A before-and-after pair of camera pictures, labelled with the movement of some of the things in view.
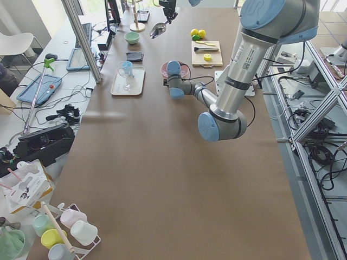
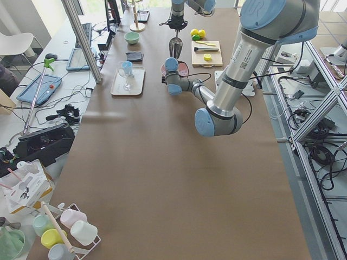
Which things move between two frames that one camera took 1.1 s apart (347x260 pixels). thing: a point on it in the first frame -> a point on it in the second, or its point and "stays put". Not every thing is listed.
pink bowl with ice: [185, 72] stays put
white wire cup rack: [77, 233] stays put
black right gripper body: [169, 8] -> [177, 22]
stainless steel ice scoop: [157, 29] -> [175, 44]
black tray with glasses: [142, 15] stays put
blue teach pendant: [49, 85] stays put
